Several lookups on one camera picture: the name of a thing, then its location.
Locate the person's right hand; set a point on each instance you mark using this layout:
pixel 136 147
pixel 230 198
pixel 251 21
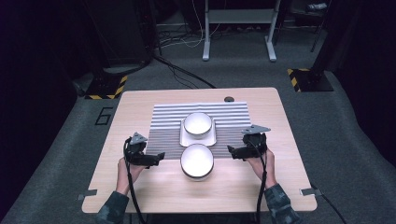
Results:
pixel 264 169

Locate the grey white striped placemat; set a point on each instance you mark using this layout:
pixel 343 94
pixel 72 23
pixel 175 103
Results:
pixel 165 124

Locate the white square plate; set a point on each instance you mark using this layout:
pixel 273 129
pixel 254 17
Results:
pixel 186 141

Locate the white bowl dark rim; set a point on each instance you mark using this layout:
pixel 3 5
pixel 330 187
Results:
pixel 197 161
pixel 197 124

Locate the white desk frame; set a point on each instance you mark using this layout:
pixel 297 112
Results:
pixel 239 15

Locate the grey metal table bracket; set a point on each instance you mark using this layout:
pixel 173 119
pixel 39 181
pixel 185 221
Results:
pixel 87 194
pixel 309 191

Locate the black stand hazard-striped base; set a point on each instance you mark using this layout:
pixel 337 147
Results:
pixel 311 79
pixel 106 84

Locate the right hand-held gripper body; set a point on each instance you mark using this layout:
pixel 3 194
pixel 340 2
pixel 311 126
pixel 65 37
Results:
pixel 255 144

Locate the black table grommet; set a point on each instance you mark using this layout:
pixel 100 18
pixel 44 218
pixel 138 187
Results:
pixel 229 99

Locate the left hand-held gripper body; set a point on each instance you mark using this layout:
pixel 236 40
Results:
pixel 135 149

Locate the person's left hand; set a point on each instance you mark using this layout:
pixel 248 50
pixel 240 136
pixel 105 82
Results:
pixel 126 177

